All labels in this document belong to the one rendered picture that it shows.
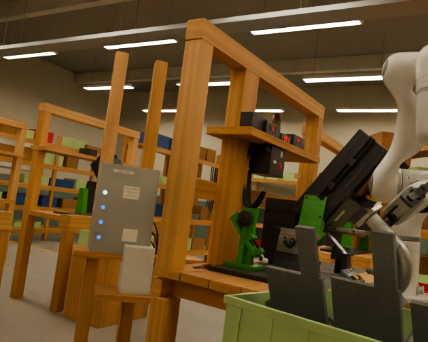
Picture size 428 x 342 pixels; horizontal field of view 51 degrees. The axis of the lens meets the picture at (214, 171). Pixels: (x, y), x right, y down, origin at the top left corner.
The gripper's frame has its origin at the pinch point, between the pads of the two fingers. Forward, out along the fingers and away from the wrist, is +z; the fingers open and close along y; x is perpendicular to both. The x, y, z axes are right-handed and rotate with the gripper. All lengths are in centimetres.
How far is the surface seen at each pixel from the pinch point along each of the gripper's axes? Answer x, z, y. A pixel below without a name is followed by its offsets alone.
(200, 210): -297, -479, -553
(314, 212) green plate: -34, -88, -77
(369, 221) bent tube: -1.1, 8.4, -0.4
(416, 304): 15.8, 12.5, -2.9
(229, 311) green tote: -6.1, 25.5, -32.9
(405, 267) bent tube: 9.7, 8.2, -1.8
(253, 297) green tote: -6.2, 16.0, -34.2
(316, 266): -1.5, 13.1, -15.0
